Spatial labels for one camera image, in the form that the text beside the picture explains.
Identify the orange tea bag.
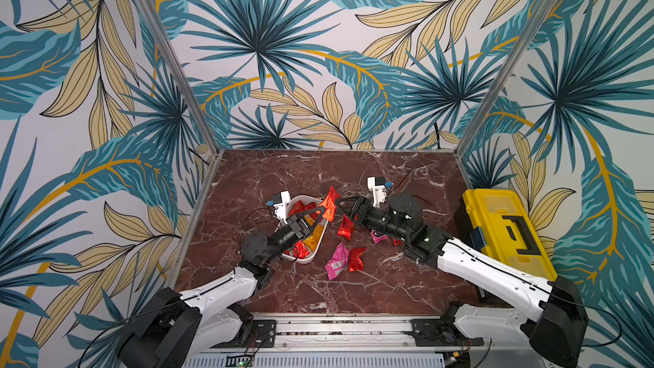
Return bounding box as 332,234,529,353
303,221,325,253

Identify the yellow black toolbox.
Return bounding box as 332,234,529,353
455,189,557,281

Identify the white plastic storage box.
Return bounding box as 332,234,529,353
277,195,329,264

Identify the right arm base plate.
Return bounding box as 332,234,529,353
410,319,485,349

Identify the red tea bag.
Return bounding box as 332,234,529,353
288,200,320,220
337,216,355,241
290,241,312,259
348,247,366,273
320,187,341,223

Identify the magenta tea bag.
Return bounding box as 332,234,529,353
325,243,350,280
371,231,388,245

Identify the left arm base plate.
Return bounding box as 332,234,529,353
221,320,278,349

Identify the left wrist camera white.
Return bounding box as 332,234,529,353
268,191,291,221

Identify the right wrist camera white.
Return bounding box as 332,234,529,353
367,177,393,208

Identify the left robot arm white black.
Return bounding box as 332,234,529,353
116,206,326,367

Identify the aluminium front rail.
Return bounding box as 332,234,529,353
116,313,563,368

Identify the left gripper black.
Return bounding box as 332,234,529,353
264,206,325,265

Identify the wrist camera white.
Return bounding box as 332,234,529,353
367,177,393,208
268,191,291,221

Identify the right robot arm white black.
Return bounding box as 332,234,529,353
337,194,589,367

